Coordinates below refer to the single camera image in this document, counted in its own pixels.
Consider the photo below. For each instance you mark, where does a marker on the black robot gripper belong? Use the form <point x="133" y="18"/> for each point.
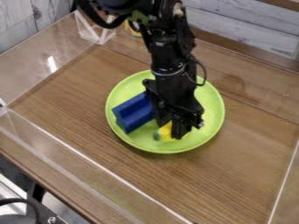
<point x="173" y="97"/>

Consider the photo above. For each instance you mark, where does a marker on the yellow toy banana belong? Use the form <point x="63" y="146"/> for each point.
<point x="163" y="134"/>

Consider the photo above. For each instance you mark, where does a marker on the blue foam block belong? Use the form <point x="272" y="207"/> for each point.
<point x="134" y="113"/>

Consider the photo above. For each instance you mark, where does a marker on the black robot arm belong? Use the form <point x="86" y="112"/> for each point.
<point x="161" y="21"/>

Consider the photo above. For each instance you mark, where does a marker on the green round plate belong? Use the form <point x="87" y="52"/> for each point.
<point x="142" y="137"/>

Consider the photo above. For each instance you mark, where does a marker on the clear acrylic tray wall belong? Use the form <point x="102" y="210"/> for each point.
<point x="78" y="179"/>

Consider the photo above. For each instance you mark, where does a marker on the clear acrylic corner bracket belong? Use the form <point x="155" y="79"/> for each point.
<point x="93" y="32"/>

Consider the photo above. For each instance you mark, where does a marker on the black metal table bracket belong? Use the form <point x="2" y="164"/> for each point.
<point x="49" y="217"/>

